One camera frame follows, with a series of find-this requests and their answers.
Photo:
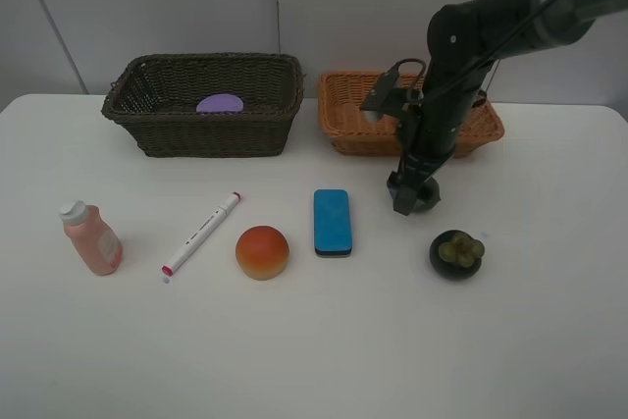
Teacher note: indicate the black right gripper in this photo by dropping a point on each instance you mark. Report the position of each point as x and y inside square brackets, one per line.
[427, 134]

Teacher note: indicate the dark purple mangosteen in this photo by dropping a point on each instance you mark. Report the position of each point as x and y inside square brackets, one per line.
[456, 256]

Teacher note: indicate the purple lidded round container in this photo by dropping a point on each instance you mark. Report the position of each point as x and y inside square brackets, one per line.
[220, 103]

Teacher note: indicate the green lime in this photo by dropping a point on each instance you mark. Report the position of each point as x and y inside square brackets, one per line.
[428, 196]

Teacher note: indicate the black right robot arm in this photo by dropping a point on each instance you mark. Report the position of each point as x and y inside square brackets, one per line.
[464, 41]

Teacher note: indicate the blue whiteboard eraser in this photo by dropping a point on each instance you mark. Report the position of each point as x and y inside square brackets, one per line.
[332, 223]

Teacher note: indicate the orange wicker basket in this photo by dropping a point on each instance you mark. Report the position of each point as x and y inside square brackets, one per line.
[340, 96]

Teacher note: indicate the orange round bread bun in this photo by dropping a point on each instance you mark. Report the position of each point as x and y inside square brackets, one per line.
[262, 253]

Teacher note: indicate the white marker red caps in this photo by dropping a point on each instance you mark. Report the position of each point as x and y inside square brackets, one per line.
[207, 228]

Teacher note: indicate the dark brown wicker basket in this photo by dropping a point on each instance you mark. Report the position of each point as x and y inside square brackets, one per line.
[154, 100]

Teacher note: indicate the pink bottle white cap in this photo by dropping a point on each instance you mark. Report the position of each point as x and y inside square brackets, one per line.
[93, 239]

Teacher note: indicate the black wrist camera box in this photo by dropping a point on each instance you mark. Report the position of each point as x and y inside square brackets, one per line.
[388, 98]

